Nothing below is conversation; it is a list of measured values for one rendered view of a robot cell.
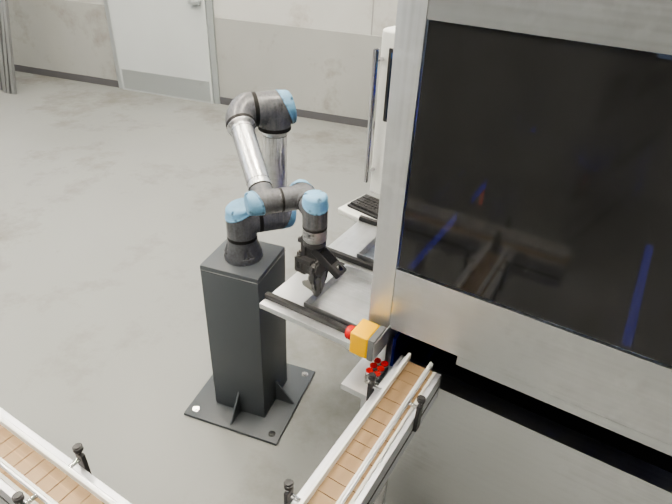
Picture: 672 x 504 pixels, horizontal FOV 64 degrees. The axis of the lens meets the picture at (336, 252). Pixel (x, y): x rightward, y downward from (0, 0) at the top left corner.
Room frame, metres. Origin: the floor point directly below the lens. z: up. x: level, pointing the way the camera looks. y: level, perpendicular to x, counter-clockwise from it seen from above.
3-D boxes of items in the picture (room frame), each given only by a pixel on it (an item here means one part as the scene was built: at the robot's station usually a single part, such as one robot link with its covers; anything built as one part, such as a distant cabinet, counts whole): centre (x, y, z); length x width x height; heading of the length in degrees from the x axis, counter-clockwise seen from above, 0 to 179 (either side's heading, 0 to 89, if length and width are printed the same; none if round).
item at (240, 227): (1.78, 0.36, 0.96); 0.13 x 0.12 x 0.14; 112
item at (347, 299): (1.37, -0.12, 0.90); 0.34 x 0.26 x 0.04; 60
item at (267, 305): (1.55, -0.14, 0.87); 0.70 x 0.48 x 0.02; 150
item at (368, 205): (2.12, -0.24, 0.82); 0.40 x 0.14 x 0.02; 50
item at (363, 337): (1.10, -0.09, 0.99); 0.08 x 0.07 x 0.07; 60
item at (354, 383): (1.06, -0.12, 0.87); 0.14 x 0.13 x 0.02; 60
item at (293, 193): (1.48, 0.12, 1.21); 0.11 x 0.11 x 0.08; 22
